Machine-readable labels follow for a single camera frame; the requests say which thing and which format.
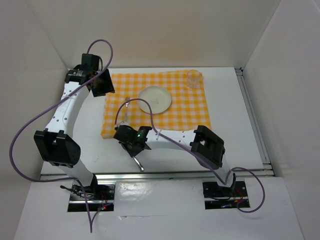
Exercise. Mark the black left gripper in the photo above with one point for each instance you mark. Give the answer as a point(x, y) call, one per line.
point(107, 87)

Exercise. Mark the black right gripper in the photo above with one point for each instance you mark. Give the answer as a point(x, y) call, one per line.
point(132, 153)

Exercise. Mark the silver table knife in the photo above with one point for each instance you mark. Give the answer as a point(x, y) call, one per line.
point(141, 168)

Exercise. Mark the silver fork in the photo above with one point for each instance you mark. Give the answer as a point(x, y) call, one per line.
point(127, 101)

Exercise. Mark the cream round plate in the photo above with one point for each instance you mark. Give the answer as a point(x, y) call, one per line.
point(157, 97)

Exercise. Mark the yellow white checkered cloth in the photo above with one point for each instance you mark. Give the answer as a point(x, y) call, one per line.
point(188, 108)

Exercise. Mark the clear plastic cup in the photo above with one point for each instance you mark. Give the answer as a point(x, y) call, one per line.
point(194, 78)

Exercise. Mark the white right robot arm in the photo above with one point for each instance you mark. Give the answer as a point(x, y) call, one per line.
point(202, 143)

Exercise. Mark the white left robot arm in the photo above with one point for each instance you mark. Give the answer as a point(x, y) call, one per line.
point(55, 143)

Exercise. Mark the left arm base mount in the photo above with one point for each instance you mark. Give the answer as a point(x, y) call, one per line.
point(102, 199)

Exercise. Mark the aluminium front rail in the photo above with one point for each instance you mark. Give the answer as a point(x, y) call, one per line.
point(168, 175)

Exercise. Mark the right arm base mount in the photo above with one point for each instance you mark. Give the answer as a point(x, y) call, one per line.
point(218, 197)

